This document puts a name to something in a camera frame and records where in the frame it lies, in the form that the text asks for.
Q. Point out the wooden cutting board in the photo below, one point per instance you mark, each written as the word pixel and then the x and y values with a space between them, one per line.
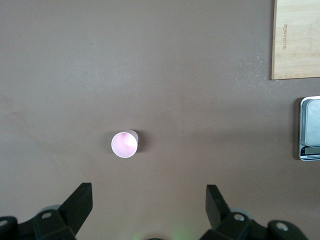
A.
pixel 297 50

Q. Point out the pink plastic cup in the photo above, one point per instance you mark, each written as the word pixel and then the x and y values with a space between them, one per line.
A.
pixel 124 146

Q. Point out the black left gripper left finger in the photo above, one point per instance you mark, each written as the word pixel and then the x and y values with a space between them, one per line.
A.
pixel 75 207

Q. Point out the silver digital kitchen scale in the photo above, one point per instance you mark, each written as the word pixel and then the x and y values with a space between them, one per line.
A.
pixel 311 125

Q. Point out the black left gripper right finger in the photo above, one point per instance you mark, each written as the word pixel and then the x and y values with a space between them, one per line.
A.
pixel 216 207

